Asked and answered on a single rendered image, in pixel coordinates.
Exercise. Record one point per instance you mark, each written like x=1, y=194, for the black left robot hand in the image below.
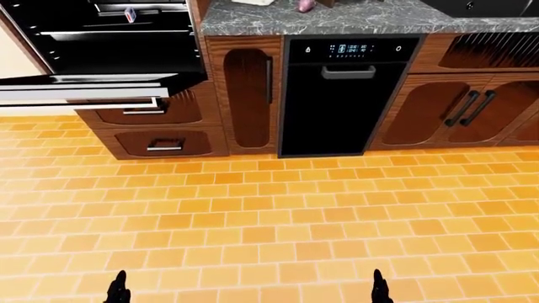
x=118, y=288

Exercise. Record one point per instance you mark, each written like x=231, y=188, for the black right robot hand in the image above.
x=380, y=288

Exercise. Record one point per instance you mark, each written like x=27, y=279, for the narrow wooden cabinet door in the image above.
x=248, y=94

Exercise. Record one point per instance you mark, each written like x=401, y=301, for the black built-in oven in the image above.
x=109, y=38

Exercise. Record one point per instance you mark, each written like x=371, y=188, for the black dishwasher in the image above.
x=343, y=94

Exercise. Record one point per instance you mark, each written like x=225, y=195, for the wooden false drawer panel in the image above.
x=484, y=52

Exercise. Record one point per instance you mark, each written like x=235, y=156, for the grey marble countertop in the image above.
x=337, y=20

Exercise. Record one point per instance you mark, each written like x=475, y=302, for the brown wooden object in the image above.
x=330, y=2

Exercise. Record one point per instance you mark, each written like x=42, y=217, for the pink object on countertop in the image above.
x=305, y=5

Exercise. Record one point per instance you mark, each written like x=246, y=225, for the black kitchen sink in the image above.
x=484, y=8

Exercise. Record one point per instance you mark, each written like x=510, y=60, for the white object on countertop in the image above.
x=254, y=2

